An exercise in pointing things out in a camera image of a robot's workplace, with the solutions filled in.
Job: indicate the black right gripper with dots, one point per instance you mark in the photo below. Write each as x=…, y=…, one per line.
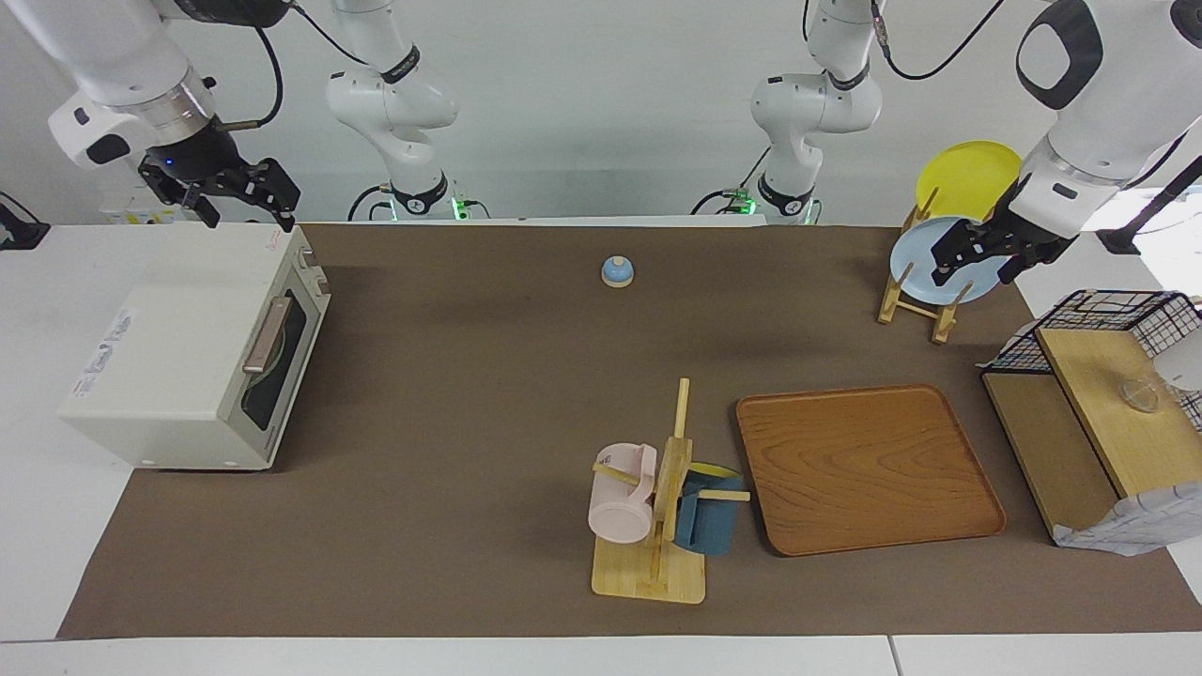
x=202, y=160

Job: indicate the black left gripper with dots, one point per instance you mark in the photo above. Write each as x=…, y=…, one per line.
x=1024, y=230

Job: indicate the pale green round plate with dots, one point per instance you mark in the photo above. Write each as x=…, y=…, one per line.
x=255, y=394

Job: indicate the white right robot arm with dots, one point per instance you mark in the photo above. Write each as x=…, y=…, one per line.
x=113, y=56

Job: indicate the white toaster oven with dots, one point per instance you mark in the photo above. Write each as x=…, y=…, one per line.
x=178, y=329

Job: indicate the light blue plate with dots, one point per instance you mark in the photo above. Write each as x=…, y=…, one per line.
x=916, y=263

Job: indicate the yellow plate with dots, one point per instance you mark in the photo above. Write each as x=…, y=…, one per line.
x=967, y=178

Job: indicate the wooden plate rack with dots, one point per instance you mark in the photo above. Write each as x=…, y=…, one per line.
x=897, y=300

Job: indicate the white box yellow labels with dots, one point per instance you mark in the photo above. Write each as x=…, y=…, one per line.
x=127, y=214

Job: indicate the wooden shelf box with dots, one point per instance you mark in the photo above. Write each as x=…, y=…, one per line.
x=1099, y=422

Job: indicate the clear glass cup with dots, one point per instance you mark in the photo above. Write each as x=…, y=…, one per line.
x=1141, y=394

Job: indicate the brown wooden tray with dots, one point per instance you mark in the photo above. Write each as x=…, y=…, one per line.
x=864, y=469

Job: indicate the brown table mat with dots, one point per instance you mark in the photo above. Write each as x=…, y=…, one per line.
x=470, y=422

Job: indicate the dark blue mug yellow inside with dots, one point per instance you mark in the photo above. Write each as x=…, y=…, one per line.
x=706, y=521

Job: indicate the wooden mug tree stand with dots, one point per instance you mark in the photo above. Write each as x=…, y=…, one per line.
x=669, y=479

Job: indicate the pink mug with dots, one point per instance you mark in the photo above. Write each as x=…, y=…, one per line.
x=622, y=502

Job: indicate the black camera stand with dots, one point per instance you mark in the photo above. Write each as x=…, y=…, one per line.
x=1150, y=211

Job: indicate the black clamp mount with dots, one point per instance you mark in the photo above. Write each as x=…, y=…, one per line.
x=19, y=230

